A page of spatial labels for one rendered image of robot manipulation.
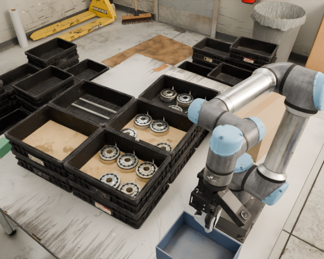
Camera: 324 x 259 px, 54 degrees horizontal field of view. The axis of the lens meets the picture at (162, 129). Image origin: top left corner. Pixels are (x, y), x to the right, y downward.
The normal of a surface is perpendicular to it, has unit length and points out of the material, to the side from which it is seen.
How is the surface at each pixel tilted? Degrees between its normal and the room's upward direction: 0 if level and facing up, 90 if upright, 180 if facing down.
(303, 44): 90
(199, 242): 1
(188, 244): 1
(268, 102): 0
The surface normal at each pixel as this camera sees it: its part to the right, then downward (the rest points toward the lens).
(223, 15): -0.59, 0.53
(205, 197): 0.08, -0.82
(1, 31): 0.81, 0.39
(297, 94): -0.79, 0.14
